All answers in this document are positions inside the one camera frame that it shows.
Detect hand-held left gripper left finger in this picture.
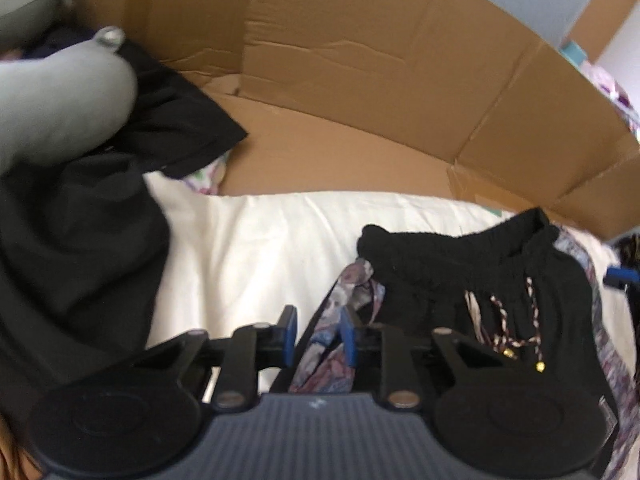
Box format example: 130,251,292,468
134,305,299,409

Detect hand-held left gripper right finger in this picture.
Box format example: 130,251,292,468
339,308,507,409

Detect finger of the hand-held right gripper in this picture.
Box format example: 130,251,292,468
602,265,640,292

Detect black pants with floral trim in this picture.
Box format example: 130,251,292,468
287,207,640,480

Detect cream bear printed blanket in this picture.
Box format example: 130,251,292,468
145,172,621,396

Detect floral patterned cloth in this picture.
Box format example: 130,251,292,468
180,152,232,196

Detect purple white packet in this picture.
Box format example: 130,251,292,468
585,62,640,131

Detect black garment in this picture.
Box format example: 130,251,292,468
0,152,171,391

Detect black crumpled cloth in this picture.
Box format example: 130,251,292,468
25,25,249,178

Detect tall cardboard sheet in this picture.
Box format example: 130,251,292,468
565,0,640,61

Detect large brown cardboard box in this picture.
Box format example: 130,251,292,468
10,0,640,241

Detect grey neck pillow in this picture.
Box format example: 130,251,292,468
0,0,138,173

